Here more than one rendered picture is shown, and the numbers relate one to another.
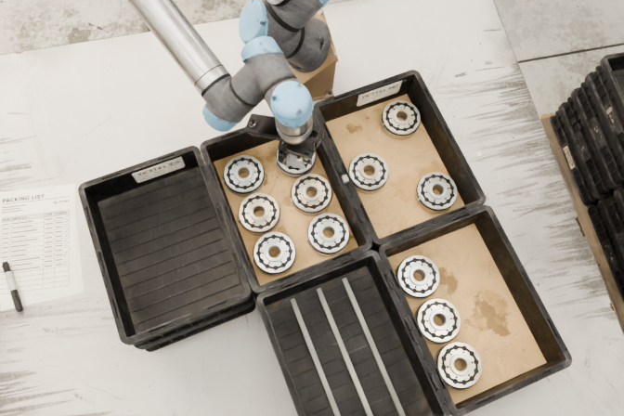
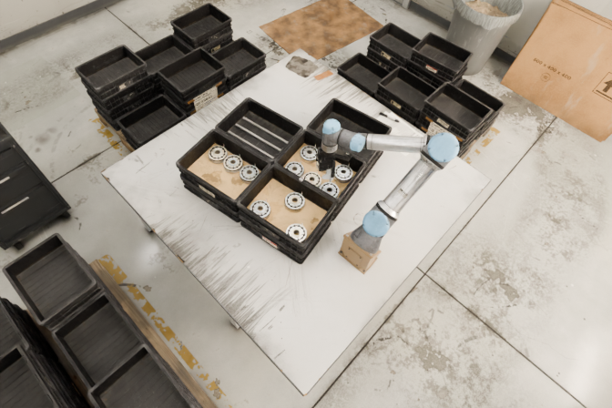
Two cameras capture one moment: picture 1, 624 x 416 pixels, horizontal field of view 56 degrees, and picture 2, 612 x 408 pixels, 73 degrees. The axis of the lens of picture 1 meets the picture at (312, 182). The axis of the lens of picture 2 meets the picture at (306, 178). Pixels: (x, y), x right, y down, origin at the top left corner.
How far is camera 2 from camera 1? 169 cm
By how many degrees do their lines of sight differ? 53
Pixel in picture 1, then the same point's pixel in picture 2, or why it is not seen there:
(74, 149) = not seen: hidden behind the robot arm
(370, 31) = (346, 304)
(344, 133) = (316, 216)
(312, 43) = (360, 231)
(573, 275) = (177, 233)
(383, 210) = (279, 193)
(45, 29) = (530, 285)
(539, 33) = not seen: outside the picture
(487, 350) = (208, 166)
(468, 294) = (225, 180)
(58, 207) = not seen: hidden behind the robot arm
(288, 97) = (332, 123)
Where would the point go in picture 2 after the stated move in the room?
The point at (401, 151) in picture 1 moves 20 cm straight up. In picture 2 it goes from (286, 222) to (287, 201)
